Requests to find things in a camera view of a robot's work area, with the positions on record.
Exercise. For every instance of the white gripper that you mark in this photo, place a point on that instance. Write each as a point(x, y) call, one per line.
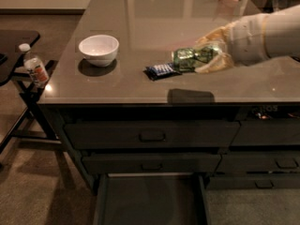
point(247, 38)

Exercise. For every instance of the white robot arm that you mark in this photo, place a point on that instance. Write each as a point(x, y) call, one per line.
point(282, 34)

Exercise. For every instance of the chip bag in drawer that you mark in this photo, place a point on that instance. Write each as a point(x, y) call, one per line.
point(267, 112)

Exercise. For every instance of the top right drawer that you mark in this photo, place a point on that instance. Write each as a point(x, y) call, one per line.
point(268, 132)

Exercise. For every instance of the middle right drawer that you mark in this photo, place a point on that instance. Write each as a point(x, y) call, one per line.
point(259, 162)

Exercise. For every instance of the bottom right drawer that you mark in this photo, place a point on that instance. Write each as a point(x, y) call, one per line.
point(262, 181)

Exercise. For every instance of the top left drawer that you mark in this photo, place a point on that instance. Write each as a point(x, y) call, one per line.
point(151, 134)

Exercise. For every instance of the middle left drawer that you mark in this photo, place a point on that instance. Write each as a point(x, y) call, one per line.
point(151, 163)

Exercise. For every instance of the open bottom left drawer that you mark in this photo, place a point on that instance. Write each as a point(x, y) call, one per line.
point(151, 200)

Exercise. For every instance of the blue snack bar wrapper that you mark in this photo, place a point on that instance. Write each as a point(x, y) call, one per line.
point(161, 71)

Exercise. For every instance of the white ceramic bowl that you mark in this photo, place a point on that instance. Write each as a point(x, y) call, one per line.
point(99, 50)

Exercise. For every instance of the clear plastic water bottle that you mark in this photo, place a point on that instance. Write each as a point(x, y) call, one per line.
point(34, 66)

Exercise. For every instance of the dark side table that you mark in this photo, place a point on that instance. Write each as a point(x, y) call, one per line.
point(11, 60)

